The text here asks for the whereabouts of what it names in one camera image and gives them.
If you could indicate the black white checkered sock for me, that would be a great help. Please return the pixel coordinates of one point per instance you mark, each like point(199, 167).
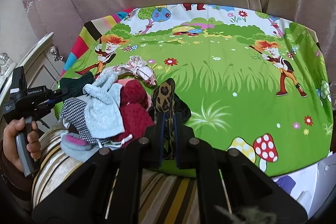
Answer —
point(73, 112)

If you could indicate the leopard print sock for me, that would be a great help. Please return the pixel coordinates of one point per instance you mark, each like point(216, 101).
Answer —
point(165, 100)

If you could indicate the dark red fuzzy sock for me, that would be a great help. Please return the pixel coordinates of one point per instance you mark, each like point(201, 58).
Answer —
point(133, 109)

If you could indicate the white ornate cabinet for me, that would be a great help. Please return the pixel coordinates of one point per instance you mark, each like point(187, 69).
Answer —
point(43, 65)

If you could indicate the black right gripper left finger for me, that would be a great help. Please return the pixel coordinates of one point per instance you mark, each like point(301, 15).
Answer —
point(154, 147)

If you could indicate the floral pattern white sock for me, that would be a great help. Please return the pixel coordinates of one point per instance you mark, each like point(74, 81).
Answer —
point(135, 66)

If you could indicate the purple white storage box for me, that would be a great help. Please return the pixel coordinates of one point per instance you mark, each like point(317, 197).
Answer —
point(310, 186)

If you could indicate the light blue fuzzy sock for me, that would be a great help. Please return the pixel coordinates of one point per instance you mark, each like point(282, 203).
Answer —
point(102, 113)

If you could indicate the cartoon print green sheet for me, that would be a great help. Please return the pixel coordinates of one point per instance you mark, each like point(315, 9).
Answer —
point(251, 80)

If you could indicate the dark green knit sock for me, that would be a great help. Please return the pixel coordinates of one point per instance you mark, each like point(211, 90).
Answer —
point(75, 86)

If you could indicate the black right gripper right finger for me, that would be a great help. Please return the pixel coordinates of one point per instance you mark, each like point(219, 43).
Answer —
point(182, 136)

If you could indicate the light blue pink slipper sock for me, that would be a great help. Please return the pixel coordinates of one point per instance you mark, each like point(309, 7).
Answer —
point(77, 148)

